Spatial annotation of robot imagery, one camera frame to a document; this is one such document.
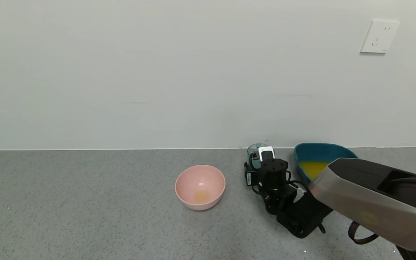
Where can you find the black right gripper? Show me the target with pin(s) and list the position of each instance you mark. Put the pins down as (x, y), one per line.
(249, 178)

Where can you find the translucent teal plastic cup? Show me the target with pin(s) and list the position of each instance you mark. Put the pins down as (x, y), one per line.
(256, 148)

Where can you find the orange juice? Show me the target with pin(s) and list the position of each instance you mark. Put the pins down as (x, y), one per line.
(312, 169)

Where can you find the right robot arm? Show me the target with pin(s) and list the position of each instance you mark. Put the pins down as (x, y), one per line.
(374, 195)

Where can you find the pink bowl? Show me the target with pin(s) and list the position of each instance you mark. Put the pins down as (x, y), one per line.
(208, 180)

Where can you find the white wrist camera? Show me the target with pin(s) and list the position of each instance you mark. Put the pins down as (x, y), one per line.
(266, 154)

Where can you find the white wall socket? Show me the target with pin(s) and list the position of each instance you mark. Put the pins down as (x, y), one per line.
(378, 37)

